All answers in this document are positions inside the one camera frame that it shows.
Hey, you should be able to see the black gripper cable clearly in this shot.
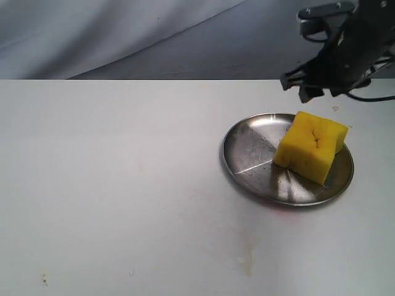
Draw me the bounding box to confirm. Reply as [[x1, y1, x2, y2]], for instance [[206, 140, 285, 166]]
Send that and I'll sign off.
[[345, 55, 395, 102]]

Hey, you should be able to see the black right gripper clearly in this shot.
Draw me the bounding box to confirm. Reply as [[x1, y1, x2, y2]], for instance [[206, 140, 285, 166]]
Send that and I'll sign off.
[[280, 1, 394, 103]]

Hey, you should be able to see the yellow sponge block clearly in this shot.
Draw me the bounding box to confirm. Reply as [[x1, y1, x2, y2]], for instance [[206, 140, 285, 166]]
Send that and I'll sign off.
[[273, 112, 349, 185]]

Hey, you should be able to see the grey fabric backdrop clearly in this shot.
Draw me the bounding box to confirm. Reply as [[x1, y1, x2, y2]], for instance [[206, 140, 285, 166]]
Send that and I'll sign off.
[[1, 1, 320, 80]]

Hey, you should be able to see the round stainless steel plate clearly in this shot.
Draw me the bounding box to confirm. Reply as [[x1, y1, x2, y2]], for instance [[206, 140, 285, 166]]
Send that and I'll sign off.
[[220, 113, 354, 207]]

